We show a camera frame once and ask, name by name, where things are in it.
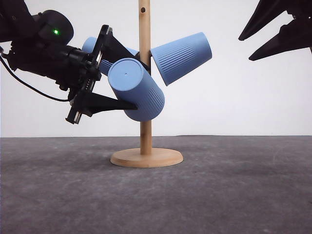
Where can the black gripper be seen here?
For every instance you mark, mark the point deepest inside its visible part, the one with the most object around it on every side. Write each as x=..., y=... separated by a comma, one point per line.
x=80, y=69

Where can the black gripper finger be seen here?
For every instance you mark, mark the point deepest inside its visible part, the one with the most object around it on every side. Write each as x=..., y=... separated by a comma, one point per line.
x=295, y=35
x=269, y=9

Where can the large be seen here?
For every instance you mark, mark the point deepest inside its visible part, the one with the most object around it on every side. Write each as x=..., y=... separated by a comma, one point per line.
x=132, y=83

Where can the blue cup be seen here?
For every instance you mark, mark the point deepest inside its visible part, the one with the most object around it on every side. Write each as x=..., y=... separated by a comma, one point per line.
x=88, y=44
x=177, y=58

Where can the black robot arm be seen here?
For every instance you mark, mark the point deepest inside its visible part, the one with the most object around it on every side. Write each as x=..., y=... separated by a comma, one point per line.
x=37, y=42

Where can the wooden mug tree stand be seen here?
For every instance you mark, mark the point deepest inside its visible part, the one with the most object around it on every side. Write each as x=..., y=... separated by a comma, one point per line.
x=146, y=157

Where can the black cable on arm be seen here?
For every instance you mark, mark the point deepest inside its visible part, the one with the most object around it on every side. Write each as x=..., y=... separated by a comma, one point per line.
x=28, y=85

